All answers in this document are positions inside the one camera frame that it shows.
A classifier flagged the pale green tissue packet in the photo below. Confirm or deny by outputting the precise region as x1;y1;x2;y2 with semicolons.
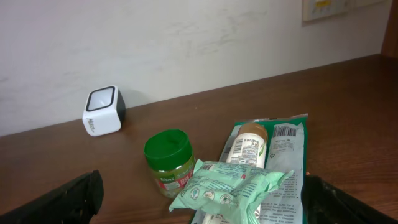
169;160;294;223

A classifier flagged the white barcode scanner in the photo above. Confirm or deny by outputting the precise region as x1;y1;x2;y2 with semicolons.
82;85;126;136

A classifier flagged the white tube with tan cap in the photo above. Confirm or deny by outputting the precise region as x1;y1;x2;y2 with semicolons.
201;122;269;224

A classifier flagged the green 3M wipes package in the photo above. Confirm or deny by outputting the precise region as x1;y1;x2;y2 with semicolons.
189;113;309;224

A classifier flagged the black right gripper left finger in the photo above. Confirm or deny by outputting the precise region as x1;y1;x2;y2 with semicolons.
1;170;104;224

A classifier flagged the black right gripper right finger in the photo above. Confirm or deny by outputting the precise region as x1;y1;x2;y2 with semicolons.
302;175;397;224

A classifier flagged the green lid glass jar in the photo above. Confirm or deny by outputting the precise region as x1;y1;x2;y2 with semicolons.
144;129;196;198

